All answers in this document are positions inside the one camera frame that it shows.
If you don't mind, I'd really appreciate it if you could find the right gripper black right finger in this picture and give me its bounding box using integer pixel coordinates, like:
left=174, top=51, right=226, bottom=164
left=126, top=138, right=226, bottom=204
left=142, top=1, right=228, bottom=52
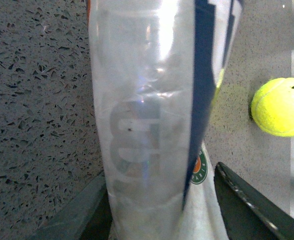
left=214, top=161, right=294, bottom=240

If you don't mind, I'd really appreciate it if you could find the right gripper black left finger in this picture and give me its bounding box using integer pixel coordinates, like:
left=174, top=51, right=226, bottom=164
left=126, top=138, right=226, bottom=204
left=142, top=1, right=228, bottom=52
left=29, top=172, right=112, bottom=240

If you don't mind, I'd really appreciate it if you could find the tennis ball far right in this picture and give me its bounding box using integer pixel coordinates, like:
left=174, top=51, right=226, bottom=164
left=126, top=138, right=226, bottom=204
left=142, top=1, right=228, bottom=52
left=251, top=77, right=294, bottom=137

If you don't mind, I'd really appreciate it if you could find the clear Wilson tennis can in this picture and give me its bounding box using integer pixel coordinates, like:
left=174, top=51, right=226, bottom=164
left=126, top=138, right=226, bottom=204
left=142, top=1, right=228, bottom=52
left=87, top=0, right=244, bottom=240

